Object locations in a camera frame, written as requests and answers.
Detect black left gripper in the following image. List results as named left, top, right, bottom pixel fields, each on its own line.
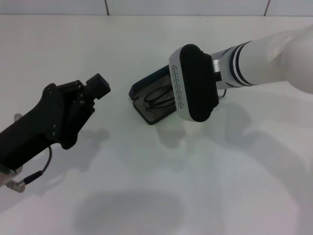
left=0, top=73, right=111, bottom=172

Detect black glasses case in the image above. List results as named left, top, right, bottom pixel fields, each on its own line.
left=129, top=65, right=179, bottom=126

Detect black round-lens glasses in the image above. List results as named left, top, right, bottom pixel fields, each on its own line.
left=144, top=87, right=177, bottom=110

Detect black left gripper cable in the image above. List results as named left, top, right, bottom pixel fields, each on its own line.
left=7, top=145, right=54, bottom=194

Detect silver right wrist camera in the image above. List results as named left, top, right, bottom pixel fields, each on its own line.
left=168, top=44, right=220, bottom=123

